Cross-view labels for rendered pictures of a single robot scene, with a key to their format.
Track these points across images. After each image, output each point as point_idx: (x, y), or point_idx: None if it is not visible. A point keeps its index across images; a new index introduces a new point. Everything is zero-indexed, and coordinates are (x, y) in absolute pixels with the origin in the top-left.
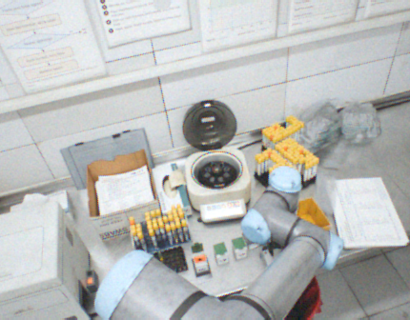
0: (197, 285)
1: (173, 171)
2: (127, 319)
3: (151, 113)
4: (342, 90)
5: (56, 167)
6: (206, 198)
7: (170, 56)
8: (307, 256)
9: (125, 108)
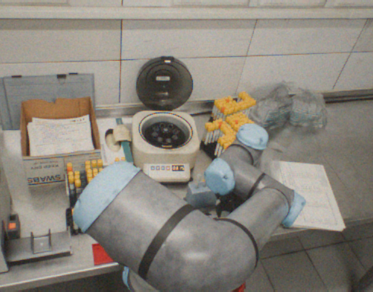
0: None
1: (118, 125)
2: (117, 220)
3: (104, 59)
4: (296, 76)
5: None
6: (152, 157)
7: (138, 0)
8: (276, 203)
9: (77, 46)
